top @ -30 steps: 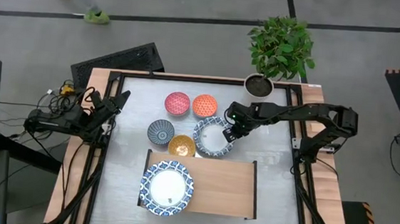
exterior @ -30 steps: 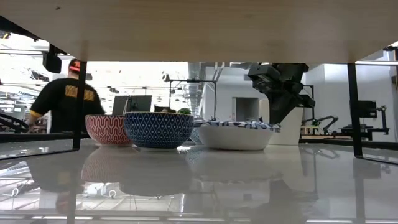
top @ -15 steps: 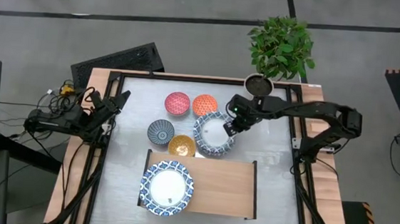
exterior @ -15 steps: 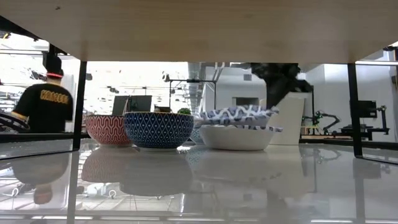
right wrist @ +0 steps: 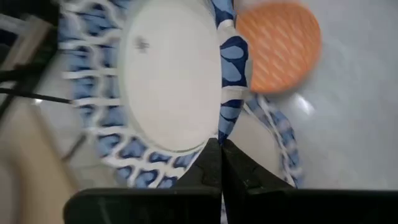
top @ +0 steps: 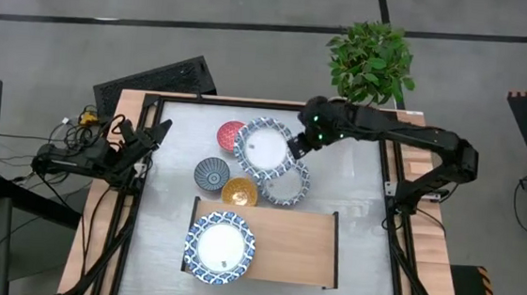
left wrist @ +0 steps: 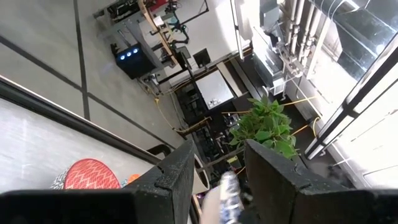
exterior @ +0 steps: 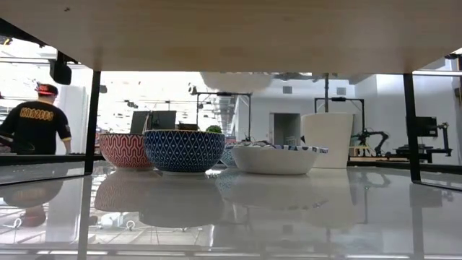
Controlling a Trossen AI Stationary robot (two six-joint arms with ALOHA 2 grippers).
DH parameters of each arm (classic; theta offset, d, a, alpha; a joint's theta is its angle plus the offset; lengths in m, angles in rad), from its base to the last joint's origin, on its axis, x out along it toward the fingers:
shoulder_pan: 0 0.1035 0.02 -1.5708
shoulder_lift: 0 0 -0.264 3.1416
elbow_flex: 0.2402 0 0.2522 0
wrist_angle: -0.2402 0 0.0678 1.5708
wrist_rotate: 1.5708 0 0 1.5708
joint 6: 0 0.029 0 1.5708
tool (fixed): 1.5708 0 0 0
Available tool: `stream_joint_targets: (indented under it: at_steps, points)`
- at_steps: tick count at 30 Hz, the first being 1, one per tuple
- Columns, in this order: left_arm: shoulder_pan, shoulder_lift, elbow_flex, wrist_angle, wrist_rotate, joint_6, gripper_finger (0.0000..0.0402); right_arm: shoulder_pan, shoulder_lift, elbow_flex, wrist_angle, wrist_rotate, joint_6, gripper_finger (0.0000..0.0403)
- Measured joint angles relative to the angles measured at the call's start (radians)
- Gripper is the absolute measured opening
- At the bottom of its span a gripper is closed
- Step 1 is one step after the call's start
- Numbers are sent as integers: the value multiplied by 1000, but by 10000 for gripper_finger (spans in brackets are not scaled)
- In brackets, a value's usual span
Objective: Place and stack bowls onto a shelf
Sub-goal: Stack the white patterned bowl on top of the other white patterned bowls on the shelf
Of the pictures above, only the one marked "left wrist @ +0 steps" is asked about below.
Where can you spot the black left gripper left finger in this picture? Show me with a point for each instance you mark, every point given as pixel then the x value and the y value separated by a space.
pixel 174 186

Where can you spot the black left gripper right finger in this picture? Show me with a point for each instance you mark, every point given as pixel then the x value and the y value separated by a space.
pixel 273 193

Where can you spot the orange patterned bowl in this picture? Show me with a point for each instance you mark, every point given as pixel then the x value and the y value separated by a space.
pixel 133 178

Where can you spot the blue white patterned bowl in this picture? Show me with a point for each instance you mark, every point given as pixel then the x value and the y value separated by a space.
pixel 230 196

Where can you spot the yellow tag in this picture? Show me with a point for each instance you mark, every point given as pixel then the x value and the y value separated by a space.
pixel 232 160

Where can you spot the green leafy plant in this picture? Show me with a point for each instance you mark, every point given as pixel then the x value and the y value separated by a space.
pixel 264 124

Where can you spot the red patterned bowl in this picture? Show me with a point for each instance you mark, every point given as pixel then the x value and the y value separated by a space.
pixel 90 175

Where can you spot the white board panel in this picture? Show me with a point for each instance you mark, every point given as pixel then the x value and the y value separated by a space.
pixel 214 88

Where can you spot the grey metal unit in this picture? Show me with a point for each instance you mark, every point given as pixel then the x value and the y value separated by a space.
pixel 267 68

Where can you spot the black computer tower blue lights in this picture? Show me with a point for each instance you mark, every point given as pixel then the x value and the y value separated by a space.
pixel 136 63

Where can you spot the black monitor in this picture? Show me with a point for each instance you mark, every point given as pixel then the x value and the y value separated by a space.
pixel 202 57

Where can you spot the wooden beam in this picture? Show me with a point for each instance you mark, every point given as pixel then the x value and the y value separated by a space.
pixel 157 29

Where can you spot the black curved tube frame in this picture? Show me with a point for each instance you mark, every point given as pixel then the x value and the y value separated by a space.
pixel 158 147

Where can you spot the black window frame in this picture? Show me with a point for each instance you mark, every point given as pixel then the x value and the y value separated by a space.
pixel 342 110

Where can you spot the white wall pipe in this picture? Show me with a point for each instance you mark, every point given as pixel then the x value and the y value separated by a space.
pixel 294 28
pixel 311 28

